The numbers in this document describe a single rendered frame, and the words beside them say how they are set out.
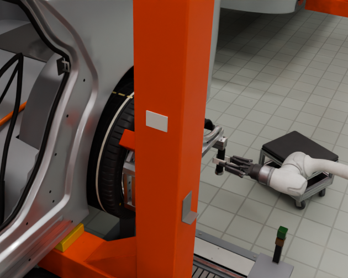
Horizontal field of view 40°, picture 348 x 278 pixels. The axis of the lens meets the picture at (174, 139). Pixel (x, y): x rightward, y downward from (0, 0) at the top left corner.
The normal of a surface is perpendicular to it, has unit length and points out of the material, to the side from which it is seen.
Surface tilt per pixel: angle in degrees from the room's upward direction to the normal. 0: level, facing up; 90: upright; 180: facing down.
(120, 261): 90
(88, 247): 0
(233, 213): 0
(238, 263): 0
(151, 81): 90
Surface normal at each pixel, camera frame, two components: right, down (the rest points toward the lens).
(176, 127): -0.48, 0.47
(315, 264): 0.04, -0.83
